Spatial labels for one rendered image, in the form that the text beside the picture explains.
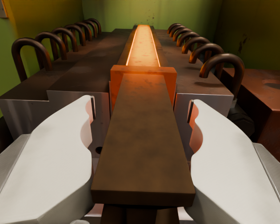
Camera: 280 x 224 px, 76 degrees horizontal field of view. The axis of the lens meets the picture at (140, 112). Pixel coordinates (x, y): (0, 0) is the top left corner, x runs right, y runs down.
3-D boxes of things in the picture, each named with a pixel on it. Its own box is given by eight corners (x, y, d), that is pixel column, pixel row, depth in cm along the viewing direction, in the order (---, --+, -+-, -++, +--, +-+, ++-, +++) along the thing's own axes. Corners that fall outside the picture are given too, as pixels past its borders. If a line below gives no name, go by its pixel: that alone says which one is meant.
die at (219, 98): (211, 162, 19) (238, 86, 14) (19, 154, 19) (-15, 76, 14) (167, 57, 55) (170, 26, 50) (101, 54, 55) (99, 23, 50)
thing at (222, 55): (232, 120, 18) (256, 55, 15) (191, 118, 18) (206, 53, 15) (228, 114, 19) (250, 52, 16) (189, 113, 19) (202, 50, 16)
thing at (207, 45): (217, 100, 22) (233, 45, 19) (183, 98, 22) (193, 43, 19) (214, 96, 23) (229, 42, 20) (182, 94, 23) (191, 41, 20)
